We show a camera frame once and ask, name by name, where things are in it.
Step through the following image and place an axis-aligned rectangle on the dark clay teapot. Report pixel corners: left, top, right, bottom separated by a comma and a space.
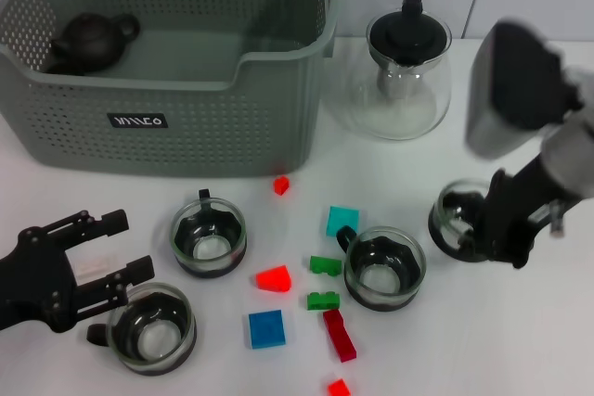
45, 11, 142, 76

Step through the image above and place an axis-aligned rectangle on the blue square flat brick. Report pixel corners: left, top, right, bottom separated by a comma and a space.
248, 309, 287, 350

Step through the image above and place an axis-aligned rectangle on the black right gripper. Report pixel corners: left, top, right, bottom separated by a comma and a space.
452, 157, 581, 270

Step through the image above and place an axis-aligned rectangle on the clear glass teapot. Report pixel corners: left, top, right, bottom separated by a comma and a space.
324, 0, 454, 141

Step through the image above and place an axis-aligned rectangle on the orange-red sloped brick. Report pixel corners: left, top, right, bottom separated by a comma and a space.
254, 264, 293, 294

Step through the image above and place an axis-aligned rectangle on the bright red toy brick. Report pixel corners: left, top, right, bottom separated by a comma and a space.
327, 377, 352, 396

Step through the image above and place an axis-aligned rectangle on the black glass teapot lid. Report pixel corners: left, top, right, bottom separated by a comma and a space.
369, 0, 452, 68

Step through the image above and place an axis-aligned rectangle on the right gripper cable with plug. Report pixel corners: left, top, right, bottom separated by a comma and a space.
549, 199, 566, 238

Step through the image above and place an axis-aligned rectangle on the white toy brick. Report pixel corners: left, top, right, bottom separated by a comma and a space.
73, 254, 117, 284

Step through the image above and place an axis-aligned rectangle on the dark red long brick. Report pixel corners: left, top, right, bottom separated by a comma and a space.
322, 308, 357, 364

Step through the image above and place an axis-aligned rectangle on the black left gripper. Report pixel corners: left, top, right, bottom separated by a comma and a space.
0, 209, 156, 335

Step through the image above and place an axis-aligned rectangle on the teal square flat brick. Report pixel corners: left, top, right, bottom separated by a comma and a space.
326, 205, 360, 238

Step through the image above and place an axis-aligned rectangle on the grey-green perforated storage bin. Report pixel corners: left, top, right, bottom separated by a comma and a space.
0, 0, 347, 179

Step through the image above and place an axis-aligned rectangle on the green toy brick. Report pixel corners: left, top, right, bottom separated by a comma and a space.
306, 291, 342, 312
309, 254, 343, 277

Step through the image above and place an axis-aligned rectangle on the steel tea infuser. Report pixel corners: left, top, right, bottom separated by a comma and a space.
376, 65, 408, 101

